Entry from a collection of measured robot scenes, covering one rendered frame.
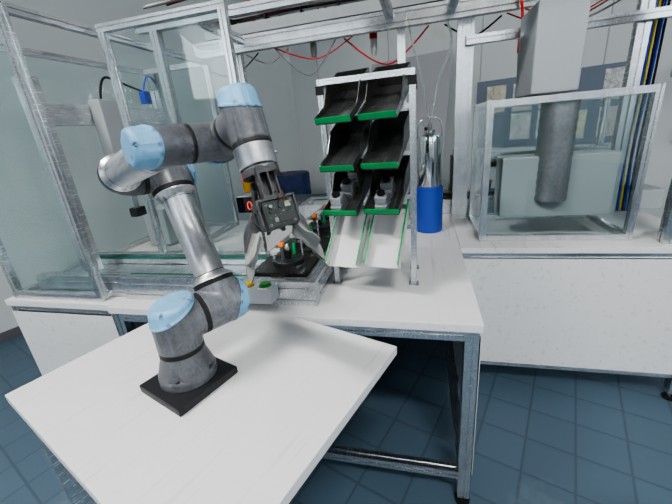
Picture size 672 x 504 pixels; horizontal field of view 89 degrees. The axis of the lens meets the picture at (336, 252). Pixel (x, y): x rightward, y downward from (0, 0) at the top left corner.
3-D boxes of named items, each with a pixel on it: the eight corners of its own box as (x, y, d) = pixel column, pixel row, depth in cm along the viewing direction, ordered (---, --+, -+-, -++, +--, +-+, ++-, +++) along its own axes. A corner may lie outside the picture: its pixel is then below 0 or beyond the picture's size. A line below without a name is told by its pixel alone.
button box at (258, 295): (272, 304, 126) (270, 289, 124) (222, 302, 131) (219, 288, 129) (279, 295, 132) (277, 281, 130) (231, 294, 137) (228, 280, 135)
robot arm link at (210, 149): (173, 136, 70) (190, 111, 62) (223, 132, 77) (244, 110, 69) (187, 172, 71) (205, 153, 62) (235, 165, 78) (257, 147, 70)
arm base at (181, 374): (173, 402, 85) (163, 370, 82) (151, 376, 95) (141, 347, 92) (227, 370, 95) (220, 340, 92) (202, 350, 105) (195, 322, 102)
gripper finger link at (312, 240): (331, 259, 64) (292, 228, 62) (321, 260, 70) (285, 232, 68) (340, 246, 65) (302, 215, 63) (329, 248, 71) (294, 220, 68)
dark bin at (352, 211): (357, 216, 123) (353, 199, 118) (324, 215, 128) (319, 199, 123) (376, 172, 141) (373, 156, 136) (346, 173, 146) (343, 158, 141)
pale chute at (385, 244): (400, 269, 124) (398, 264, 121) (366, 266, 130) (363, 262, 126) (410, 203, 135) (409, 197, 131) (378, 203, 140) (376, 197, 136)
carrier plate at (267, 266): (307, 278, 133) (306, 273, 133) (251, 277, 139) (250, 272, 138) (323, 256, 155) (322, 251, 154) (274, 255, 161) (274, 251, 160)
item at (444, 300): (483, 333, 109) (484, 325, 108) (108, 313, 146) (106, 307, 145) (450, 219, 237) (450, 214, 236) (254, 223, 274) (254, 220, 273)
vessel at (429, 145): (442, 187, 191) (443, 115, 178) (416, 188, 194) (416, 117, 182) (441, 183, 204) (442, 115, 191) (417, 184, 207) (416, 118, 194)
